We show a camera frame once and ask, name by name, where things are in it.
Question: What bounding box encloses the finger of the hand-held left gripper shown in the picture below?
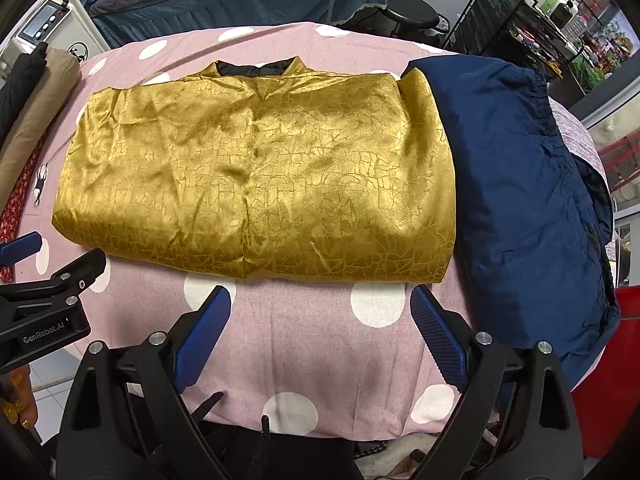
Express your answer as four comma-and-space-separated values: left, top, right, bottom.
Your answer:
0, 248, 107, 321
0, 231, 42, 268

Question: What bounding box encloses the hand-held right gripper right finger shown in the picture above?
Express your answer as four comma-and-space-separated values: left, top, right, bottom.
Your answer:
410, 284, 585, 480

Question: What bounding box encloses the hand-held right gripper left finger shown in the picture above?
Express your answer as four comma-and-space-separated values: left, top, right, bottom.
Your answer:
56, 285, 232, 480

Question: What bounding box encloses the gold jacket with black fur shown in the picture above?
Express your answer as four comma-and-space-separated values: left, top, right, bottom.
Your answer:
51, 56, 457, 285

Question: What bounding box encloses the person's left hand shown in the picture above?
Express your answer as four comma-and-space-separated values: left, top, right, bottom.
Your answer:
0, 362, 38, 431

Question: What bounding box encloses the red floral cloth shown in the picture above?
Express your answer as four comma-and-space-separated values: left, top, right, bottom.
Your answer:
0, 127, 51, 286

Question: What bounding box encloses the pink polka dot sheet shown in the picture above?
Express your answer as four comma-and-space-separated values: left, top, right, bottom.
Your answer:
10, 22, 501, 441

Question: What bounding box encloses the person's dark clothing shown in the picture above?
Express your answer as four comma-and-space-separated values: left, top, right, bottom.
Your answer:
192, 422, 386, 480

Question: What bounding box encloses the tan folded garment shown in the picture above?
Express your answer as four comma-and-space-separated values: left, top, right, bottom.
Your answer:
0, 47, 83, 201

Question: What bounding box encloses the navy blue folded garment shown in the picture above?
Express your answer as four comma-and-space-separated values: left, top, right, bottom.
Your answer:
400, 55, 622, 393

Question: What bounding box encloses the black folded garment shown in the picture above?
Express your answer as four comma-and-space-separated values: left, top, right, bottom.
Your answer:
0, 42, 50, 136

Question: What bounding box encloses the red plastic container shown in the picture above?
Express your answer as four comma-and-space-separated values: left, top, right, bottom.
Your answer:
570, 284, 640, 461

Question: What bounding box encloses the white machine with control panel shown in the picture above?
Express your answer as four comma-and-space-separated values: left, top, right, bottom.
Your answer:
15, 0, 113, 61

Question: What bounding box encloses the lilac textured cloth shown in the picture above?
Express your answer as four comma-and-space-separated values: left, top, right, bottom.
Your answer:
547, 97, 608, 181

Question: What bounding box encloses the bed with blue cover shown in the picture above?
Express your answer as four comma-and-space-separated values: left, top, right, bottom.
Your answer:
67, 0, 393, 43

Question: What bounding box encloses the black metal rack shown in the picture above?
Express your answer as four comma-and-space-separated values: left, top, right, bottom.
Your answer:
442, 0, 596, 96

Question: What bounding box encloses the black round stool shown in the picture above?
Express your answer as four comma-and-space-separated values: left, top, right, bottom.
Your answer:
382, 0, 446, 41

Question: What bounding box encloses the clear plastic bottle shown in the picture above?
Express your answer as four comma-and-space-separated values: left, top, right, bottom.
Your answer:
572, 12, 596, 41

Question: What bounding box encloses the dark bottle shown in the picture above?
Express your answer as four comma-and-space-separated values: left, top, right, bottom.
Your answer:
557, 0, 581, 28

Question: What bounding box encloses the red metal frame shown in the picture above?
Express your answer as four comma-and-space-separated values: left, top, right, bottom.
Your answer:
597, 145, 640, 188

